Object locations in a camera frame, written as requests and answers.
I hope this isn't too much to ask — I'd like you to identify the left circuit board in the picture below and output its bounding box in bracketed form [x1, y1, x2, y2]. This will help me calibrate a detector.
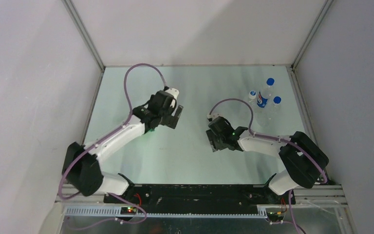
[120, 207, 138, 215]

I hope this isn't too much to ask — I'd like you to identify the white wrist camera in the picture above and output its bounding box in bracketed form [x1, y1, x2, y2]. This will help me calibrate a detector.
[206, 113, 221, 122]
[164, 87, 180, 108]

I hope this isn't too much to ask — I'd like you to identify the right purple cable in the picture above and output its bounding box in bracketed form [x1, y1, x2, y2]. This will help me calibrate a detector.
[208, 98, 328, 234]

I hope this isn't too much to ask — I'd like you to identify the circuit board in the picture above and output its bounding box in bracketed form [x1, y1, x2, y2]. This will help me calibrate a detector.
[120, 207, 138, 215]
[267, 212, 285, 223]

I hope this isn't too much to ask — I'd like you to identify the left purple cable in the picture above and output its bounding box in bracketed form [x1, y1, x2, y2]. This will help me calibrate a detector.
[57, 63, 169, 231]

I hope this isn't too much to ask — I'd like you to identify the clear bottle blue cap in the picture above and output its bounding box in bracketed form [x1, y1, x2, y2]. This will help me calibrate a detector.
[256, 96, 282, 127]

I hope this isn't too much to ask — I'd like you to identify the clear bottle white-blue cap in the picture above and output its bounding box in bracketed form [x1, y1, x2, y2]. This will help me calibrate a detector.
[239, 90, 257, 118]

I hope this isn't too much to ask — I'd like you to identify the pepsi bottle blue cap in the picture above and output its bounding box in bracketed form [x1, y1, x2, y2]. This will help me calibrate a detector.
[255, 78, 276, 111]

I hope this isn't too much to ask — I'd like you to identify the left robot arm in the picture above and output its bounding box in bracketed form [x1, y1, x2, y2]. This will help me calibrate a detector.
[63, 88, 183, 203]

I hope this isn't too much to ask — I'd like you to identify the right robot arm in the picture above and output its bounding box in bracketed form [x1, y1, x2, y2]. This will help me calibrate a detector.
[206, 116, 329, 204]

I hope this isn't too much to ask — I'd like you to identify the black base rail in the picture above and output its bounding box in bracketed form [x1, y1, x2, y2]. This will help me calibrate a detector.
[122, 184, 296, 215]

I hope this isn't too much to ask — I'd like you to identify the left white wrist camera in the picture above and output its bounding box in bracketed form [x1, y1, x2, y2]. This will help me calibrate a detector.
[164, 87, 180, 108]

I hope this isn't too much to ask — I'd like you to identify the purple cable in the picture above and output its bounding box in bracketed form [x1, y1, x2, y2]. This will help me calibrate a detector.
[208, 98, 328, 234]
[57, 63, 169, 231]

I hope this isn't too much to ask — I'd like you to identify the right circuit board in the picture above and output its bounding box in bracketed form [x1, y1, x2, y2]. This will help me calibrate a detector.
[267, 212, 285, 223]

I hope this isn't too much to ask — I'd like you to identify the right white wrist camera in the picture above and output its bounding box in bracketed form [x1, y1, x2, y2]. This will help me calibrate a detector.
[206, 113, 221, 122]

